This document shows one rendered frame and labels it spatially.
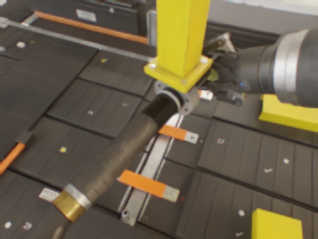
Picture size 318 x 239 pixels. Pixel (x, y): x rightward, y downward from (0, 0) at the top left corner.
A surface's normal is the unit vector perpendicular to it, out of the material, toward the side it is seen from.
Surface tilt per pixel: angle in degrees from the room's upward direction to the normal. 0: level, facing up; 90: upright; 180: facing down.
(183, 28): 90
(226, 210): 0
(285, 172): 0
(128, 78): 0
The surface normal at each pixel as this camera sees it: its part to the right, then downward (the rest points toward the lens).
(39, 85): 0.00, -0.59
